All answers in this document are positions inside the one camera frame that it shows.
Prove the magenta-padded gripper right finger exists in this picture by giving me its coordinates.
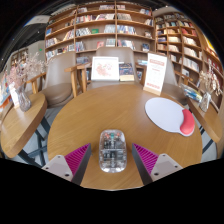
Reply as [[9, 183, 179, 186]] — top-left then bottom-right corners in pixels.
[[131, 143, 184, 186]]

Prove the dark cover book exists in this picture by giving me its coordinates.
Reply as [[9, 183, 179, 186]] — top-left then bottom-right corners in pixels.
[[118, 62, 135, 82]]

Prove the white framed floral picture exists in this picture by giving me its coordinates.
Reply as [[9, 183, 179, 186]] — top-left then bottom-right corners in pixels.
[[90, 55, 120, 82]]

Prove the white mouse pad red rest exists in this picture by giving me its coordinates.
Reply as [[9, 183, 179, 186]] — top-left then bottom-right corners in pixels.
[[144, 97, 196, 137]]

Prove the stack of colourful books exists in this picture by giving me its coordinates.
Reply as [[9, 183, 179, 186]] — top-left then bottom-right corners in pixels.
[[179, 83, 203, 103]]

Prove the small white table sign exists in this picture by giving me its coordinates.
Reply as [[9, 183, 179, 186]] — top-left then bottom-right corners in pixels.
[[8, 82, 20, 109]]

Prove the wooden table with dark legs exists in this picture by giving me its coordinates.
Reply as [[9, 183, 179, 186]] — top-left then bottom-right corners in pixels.
[[186, 96, 224, 158]]

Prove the wooden frame chair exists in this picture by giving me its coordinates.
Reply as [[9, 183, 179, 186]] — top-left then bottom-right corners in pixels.
[[25, 72, 47, 95]]

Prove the glass vase with pink flowers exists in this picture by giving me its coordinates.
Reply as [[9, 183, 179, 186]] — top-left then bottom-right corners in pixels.
[[7, 53, 46, 113]]

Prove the curved wooden bookshelf unit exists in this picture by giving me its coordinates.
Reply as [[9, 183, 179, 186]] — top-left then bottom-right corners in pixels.
[[154, 12, 223, 111]]

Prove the wide wooden bookshelf unit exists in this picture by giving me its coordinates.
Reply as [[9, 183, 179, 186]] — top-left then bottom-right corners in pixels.
[[44, 2, 156, 68]]

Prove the white sign on wooden base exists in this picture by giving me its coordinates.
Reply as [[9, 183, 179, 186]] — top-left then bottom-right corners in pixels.
[[143, 52, 168, 97]]

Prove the grey chair with brown seat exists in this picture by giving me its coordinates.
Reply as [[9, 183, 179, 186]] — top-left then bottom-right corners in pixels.
[[162, 58, 190, 106]]

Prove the glass vase with dried flowers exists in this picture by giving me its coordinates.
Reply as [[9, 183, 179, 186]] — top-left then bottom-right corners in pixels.
[[198, 59, 223, 113]]

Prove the beige chair with brown seat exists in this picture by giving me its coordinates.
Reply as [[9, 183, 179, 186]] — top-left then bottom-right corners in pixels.
[[39, 51, 83, 108]]

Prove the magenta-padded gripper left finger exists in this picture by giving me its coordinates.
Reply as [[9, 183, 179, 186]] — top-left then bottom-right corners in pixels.
[[41, 143, 92, 186]]

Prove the beige armchair with wooden arms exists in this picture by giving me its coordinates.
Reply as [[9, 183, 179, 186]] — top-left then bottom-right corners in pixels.
[[64, 46, 148, 98]]

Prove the round wooden side table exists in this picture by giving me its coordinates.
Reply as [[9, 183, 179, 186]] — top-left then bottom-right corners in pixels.
[[0, 92, 48, 159]]

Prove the transparent computer mouse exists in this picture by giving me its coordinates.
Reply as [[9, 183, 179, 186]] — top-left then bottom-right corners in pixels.
[[98, 128, 128, 174]]

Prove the book display table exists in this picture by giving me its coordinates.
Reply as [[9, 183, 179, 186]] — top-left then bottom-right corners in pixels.
[[0, 71, 14, 111]]

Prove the small distant bookshelf unit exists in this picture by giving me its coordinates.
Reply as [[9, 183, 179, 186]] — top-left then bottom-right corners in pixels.
[[9, 47, 29, 68]]

